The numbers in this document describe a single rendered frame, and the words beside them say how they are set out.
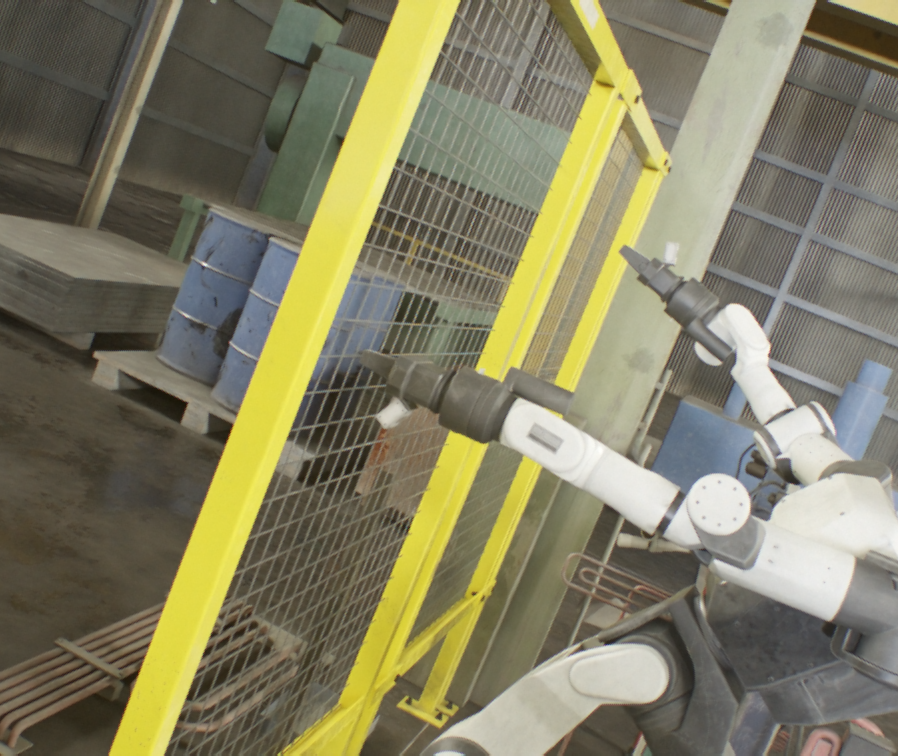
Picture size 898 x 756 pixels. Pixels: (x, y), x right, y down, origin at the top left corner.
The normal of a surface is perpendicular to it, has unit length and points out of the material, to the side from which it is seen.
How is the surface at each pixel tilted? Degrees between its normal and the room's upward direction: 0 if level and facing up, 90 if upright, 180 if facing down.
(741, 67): 90
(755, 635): 108
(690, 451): 90
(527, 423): 81
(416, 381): 90
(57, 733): 0
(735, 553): 70
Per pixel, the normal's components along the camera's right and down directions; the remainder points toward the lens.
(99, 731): 0.37, -0.92
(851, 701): -0.22, 0.20
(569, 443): -0.21, -0.13
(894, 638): -0.48, -0.18
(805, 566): -0.09, -0.30
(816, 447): -0.46, -0.85
